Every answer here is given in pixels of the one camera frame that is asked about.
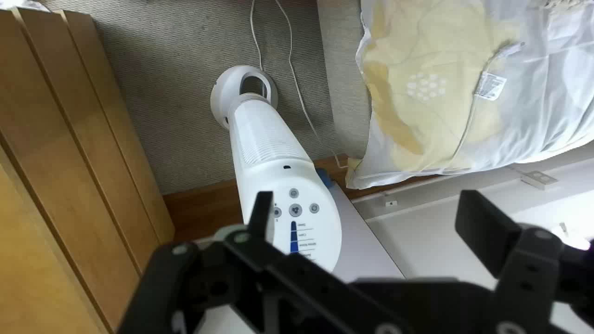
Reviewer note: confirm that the white and yellow duvet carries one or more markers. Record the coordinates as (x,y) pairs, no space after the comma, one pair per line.
(447,93)

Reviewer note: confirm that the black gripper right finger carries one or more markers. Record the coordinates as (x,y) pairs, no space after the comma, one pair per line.
(495,229)

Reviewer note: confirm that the light wooden dresser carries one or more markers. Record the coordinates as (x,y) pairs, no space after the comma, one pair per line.
(57,173)

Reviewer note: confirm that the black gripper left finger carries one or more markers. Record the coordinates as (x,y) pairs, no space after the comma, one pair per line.
(257,247)

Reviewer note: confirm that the tall white flat panel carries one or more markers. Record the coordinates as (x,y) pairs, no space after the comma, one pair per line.
(447,223)

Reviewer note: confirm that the white tower fan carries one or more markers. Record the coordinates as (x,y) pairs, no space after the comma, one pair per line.
(279,160)

